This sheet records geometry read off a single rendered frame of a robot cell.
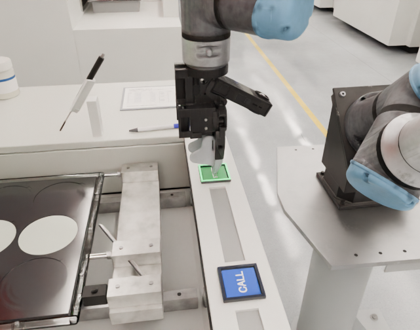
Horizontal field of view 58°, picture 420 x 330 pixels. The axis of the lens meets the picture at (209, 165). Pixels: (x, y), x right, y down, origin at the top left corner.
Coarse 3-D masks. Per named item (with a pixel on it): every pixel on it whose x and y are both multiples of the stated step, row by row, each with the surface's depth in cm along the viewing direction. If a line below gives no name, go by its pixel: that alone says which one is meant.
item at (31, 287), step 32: (0, 192) 78; (32, 192) 78; (64, 192) 78; (0, 256) 64; (32, 256) 64; (64, 256) 64; (0, 288) 58; (32, 288) 58; (64, 288) 58; (0, 320) 53
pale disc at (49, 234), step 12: (48, 216) 72; (60, 216) 72; (36, 228) 69; (48, 228) 69; (60, 228) 69; (72, 228) 69; (24, 240) 67; (36, 240) 67; (48, 240) 67; (60, 240) 67; (36, 252) 64; (48, 252) 64
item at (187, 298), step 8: (192, 288) 64; (168, 296) 63; (176, 296) 63; (184, 296) 63; (192, 296) 63; (104, 304) 61; (168, 304) 63; (176, 304) 63; (184, 304) 63; (192, 304) 64; (88, 312) 61; (96, 312) 62; (104, 312) 62; (80, 320) 62; (88, 320) 62
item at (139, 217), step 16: (128, 192) 81; (144, 192) 81; (128, 208) 77; (144, 208) 77; (160, 208) 79; (128, 224) 73; (144, 224) 73; (160, 224) 73; (160, 240) 69; (128, 272) 63; (144, 272) 63; (160, 272) 63; (160, 304) 58; (112, 320) 58; (128, 320) 58; (144, 320) 59
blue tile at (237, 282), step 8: (224, 272) 52; (232, 272) 52; (240, 272) 52; (248, 272) 52; (224, 280) 51; (232, 280) 51; (240, 280) 51; (248, 280) 51; (256, 280) 51; (224, 288) 51; (232, 288) 50; (240, 288) 50; (248, 288) 50; (256, 288) 50; (232, 296) 49
